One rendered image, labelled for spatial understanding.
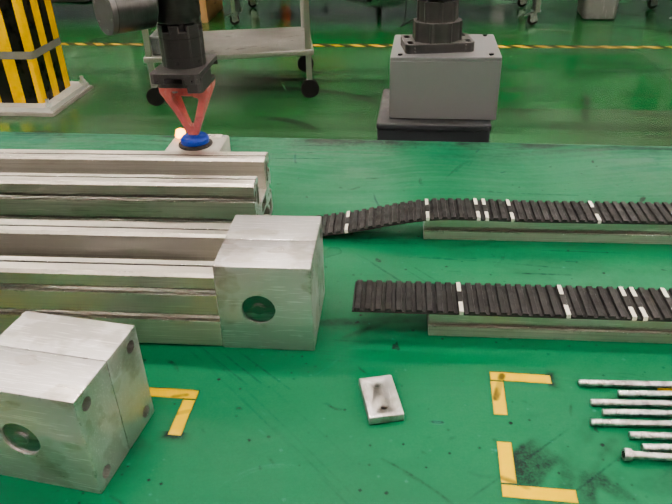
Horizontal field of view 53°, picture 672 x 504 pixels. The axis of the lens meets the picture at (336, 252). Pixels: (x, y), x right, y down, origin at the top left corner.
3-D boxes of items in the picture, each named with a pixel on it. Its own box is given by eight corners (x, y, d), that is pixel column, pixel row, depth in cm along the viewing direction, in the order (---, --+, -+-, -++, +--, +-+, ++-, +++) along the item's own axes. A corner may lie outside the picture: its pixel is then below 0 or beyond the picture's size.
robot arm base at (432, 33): (465, 40, 123) (399, 43, 123) (467, -6, 119) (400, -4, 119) (475, 51, 115) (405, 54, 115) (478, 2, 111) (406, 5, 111)
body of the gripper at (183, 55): (150, 88, 86) (141, 29, 82) (174, 66, 95) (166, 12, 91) (200, 89, 86) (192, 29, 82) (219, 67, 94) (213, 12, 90)
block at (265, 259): (327, 280, 75) (324, 204, 70) (314, 351, 65) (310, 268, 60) (248, 277, 76) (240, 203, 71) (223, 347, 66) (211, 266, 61)
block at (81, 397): (167, 392, 60) (149, 307, 56) (101, 495, 51) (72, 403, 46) (68, 377, 63) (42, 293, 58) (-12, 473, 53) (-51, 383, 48)
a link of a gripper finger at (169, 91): (165, 140, 93) (154, 72, 88) (180, 122, 99) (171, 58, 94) (213, 141, 92) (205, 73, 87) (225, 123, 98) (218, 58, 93)
